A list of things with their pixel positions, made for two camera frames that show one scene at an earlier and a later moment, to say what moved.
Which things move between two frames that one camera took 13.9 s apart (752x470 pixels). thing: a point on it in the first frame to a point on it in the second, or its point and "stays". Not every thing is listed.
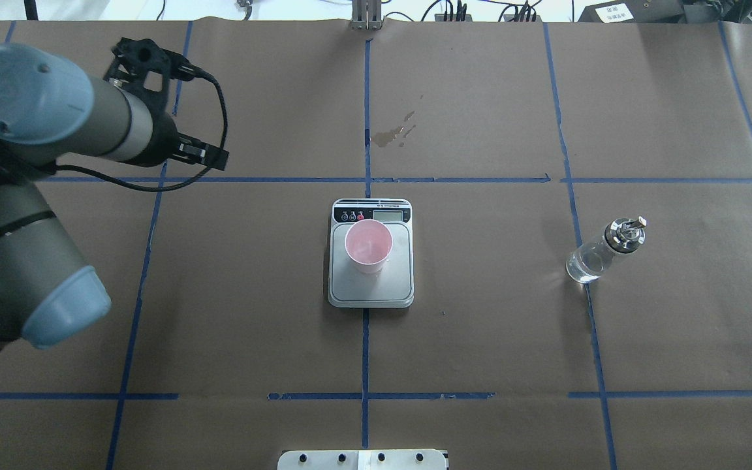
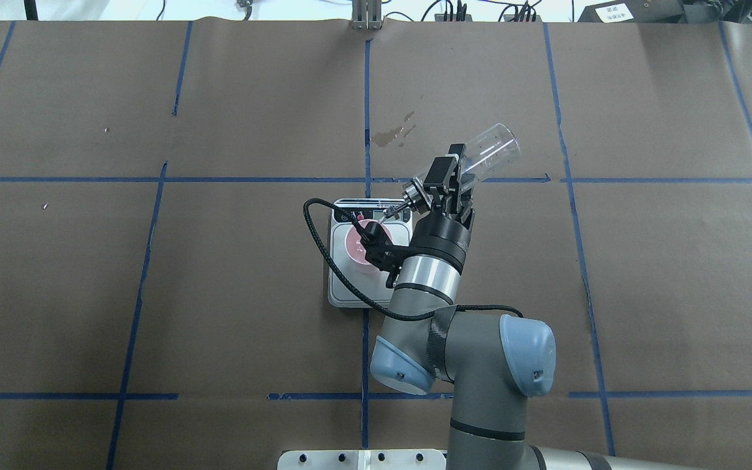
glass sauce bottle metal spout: x=590 y=261 to x=487 y=147
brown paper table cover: x=514 y=143 stays
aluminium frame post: x=366 y=15 stays
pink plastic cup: x=368 y=243 stays
